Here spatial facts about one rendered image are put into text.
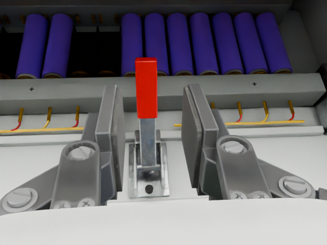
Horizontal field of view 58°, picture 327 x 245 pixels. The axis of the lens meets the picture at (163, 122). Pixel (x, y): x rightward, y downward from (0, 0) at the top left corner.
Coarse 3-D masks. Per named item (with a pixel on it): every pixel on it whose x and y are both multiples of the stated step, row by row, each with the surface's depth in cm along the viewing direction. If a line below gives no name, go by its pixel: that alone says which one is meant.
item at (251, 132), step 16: (240, 128) 23; (256, 128) 23; (272, 128) 23; (288, 128) 23; (304, 128) 23; (320, 128) 23; (0, 144) 21; (16, 144) 21; (32, 144) 22; (48, 144) 22
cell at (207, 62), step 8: (192, 16) 26; (200, 16) 26; (192, 24) 26; (200, 24) 25; (208, 24) 26; (192, 32) 26; (200, 32) 25; (208, 32) 25; (192, 40) 26; (200, 40) 25; (208, 40) 25; (200, 48) 24; (208, 48) 24; (200, 56) 24; (208, 56) 24; (200, 64) 24; (208, 64) 23; (216, 64) 24; (200, 72) 24; (216, 72) 24
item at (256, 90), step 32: (0, 96) 21; (32, 96) 21; (64, 96) 21; (96, 96) 21; (128, 96) 21; (160, 96) 22; (224, 96) 22; (256, 96) 22; (288, 96) 23; (320, 96) 23; (64, 128) 22
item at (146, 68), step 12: (144, 60) 16; (156, 60) 16; (144, 72) 16; (156, 72) 16; (144, 84) 16; (156, 84) 17; (144, 96) 17; (156, 96) 17; (144, 108) 17; (156, 108) 17; (144, 120) 18; (144, 132) 18; (144, 144) 18; (144, 156) 19
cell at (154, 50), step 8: (152, 16) 26; (160, 16) 26; (144, 24) 26; (152, 24) 25; (160, 24) 25; (152, 32) 25; (160, 32) 25; (152, 40) 24; (160, 40) 24; (152, 48) 24; (160, 48) 24; (152, 56) 24; (160, 56) 24; (160, 64) 23; (160, 72) 23; (168, 72) 24
